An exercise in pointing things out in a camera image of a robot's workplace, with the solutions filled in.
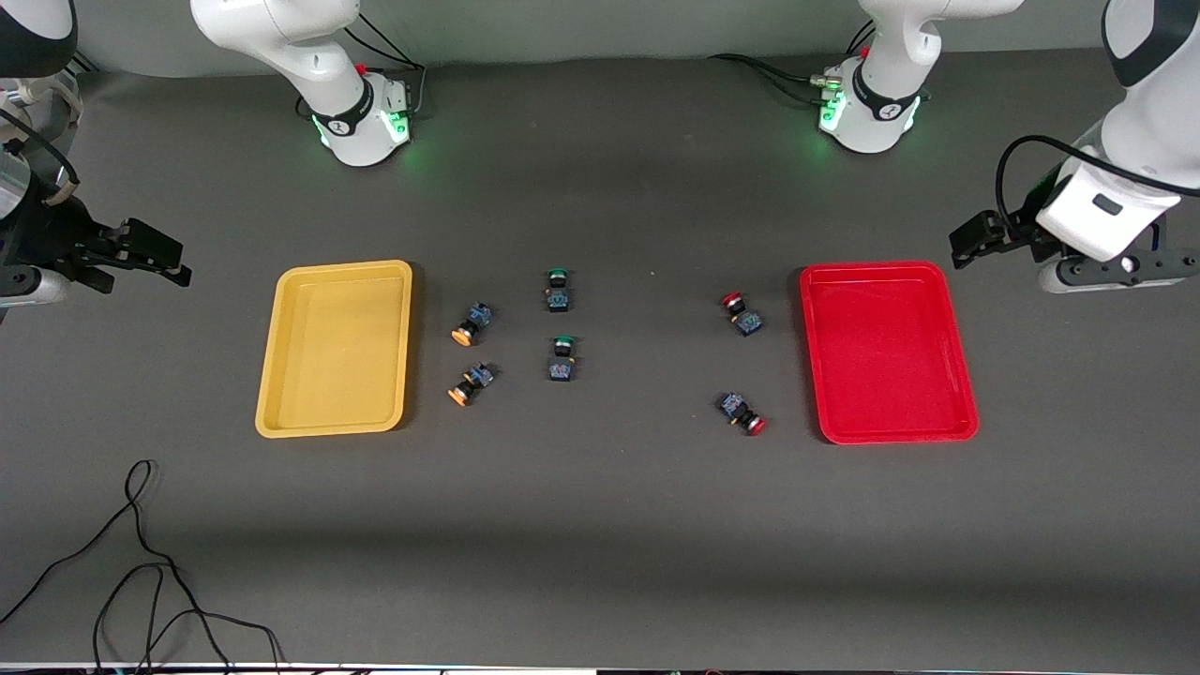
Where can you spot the yellow push button switch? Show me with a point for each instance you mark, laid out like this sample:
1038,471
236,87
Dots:
472,383
473,322

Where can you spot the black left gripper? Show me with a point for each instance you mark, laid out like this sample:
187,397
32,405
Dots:
1020,231

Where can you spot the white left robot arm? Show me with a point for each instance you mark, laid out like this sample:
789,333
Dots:
891,56

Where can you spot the red push button switch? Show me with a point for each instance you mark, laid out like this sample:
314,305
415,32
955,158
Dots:
742,317
741,412

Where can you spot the green push button switch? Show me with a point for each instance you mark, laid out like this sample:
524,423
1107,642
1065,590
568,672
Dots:
559,292
562,361

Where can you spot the yellow plastic tray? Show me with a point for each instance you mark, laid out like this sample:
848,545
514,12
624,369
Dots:
333,352

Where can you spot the white background frame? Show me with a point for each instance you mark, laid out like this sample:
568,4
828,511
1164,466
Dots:
58,94

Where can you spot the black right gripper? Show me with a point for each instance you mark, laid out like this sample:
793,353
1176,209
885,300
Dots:
37,234

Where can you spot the red plastic tray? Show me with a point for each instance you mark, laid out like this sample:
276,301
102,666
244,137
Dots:
886,356

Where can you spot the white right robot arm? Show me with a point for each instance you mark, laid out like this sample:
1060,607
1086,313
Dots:
319,56

